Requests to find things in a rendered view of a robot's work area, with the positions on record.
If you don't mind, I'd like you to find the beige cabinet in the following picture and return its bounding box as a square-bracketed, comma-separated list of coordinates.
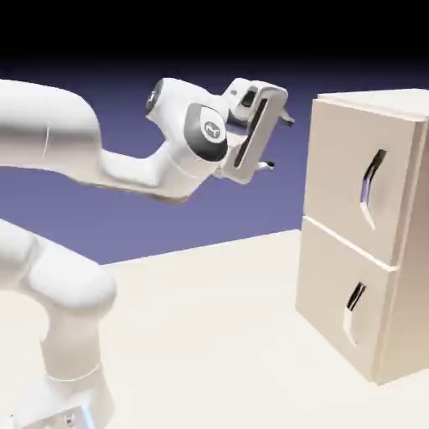
[294, 88, 429, 387]

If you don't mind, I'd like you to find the curved metal handle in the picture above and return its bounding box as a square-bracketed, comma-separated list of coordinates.
[358, 148, 387, 231]
[342, 282, 367, 348]

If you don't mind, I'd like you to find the beige cabinet door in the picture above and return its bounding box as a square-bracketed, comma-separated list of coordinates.
[302, 98, 429, 268]
[294, 215, 399, 385]

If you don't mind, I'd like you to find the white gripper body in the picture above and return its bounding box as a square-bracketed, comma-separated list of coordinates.
[221, 80, 289, 185]

